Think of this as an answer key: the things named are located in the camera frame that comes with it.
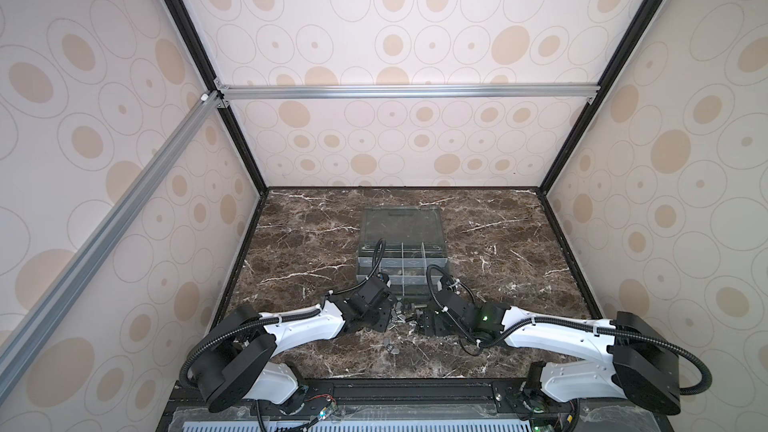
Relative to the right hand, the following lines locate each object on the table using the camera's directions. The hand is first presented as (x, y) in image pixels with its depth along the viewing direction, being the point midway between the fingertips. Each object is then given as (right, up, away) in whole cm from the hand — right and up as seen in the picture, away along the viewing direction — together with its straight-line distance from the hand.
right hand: (435, 318), depth 84 cm
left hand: (-11, +1, +2) cm, 12 cm away
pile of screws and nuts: (-9, -2, +2) cm, 10 cm away
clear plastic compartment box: (-4, +20, +23) cm, 31 cm away
